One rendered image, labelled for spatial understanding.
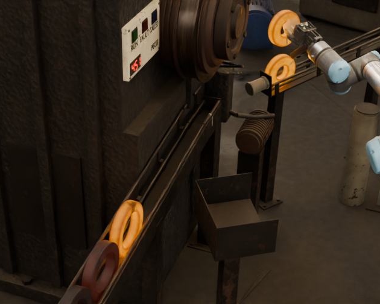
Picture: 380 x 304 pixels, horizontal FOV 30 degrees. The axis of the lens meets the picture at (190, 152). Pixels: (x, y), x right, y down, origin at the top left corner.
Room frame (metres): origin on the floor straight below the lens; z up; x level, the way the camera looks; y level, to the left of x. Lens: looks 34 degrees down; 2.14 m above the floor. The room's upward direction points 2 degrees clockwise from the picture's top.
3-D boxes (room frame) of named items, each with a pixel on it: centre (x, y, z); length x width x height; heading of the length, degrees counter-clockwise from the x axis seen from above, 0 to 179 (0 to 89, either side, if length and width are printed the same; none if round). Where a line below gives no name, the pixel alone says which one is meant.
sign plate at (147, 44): (2.15, 0.17, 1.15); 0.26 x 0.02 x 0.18; 161
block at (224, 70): (2.66, -0.11, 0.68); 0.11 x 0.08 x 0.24; 71
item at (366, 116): (2.85, -0.80, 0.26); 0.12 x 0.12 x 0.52
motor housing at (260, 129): (2.70, -0.29, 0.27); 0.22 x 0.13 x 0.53; 161
